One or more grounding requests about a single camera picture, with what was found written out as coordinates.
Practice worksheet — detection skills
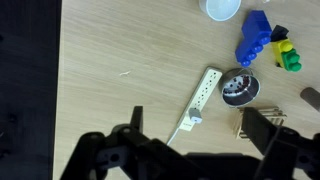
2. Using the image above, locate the white plug adapter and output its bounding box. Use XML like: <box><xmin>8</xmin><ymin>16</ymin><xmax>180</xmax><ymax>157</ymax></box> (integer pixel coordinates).
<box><xmin>188</xmin><ymin>107</ymin><xmax>203</xmax><ymax>124</ymax></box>

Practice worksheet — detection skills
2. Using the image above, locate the cream power strip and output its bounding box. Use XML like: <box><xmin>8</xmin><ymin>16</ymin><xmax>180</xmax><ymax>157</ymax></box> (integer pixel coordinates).
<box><xmin>176</xmin><ymin>66</ymin><xmax>223</xmax><ymax>132</ymax></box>

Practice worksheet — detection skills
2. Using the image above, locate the cream power strip cable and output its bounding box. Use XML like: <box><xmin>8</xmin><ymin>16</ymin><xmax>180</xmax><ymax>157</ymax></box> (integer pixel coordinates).
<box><xmin>165</xmin><ymin>128</ymin><xmax>181</xmax><ymax>147</ymax></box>

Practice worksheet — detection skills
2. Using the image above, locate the blue toy building block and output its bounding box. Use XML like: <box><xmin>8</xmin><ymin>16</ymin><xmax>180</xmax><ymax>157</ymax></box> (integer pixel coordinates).
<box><xmin>234</xmin><ymin>10</ymin><xmax>273</xmax><ymax>68</ymax></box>

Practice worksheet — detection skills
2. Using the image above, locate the small wooden slat crate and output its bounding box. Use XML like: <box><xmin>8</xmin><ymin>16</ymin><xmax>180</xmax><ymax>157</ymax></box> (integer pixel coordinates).
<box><xmin>232</xmin><ymin>105</ymin><xmax>288</xmax><ymax>141</ymax></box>

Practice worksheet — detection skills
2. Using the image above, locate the yellow green black toy block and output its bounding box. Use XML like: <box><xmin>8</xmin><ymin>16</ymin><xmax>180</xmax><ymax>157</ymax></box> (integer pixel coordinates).
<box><xmin>269</xmin><ymin>24</ymin><xmax>303</xmax><ymax>73</ymax></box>

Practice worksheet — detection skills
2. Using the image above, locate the brown sauce squeeze bottle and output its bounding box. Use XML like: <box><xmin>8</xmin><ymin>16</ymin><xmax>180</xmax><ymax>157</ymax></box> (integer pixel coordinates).
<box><xmin>299</xmin><ymin>87</ymin><xmax>320</xmax><ymax>113</ymax></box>

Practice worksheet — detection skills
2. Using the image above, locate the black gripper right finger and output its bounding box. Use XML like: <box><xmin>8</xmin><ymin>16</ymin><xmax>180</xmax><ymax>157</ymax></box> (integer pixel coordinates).
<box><xmin>241</xmin><ymin>107</ymin><xmax>320</xmax><ymax>180</ymax></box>

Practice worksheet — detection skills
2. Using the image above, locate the small metal bowl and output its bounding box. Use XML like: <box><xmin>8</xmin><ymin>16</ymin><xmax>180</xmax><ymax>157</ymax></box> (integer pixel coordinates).
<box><xmin>220</xmin><ymin>67</ymin><xmax>261</xmax><ymax>108</ymax></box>

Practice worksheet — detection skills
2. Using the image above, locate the white ceramic mug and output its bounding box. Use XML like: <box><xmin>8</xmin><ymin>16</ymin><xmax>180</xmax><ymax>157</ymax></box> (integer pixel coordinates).
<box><xmin>198</xmin><ymin>0</ymin><xmax>242</xmax><ymax>22</ymax></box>

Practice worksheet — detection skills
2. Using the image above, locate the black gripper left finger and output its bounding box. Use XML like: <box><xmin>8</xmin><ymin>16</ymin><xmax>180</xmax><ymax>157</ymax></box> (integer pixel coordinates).
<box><xmin>59</xmin><ymin>105</ymin><xmax>188</xmax><ymax>180</ymax></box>

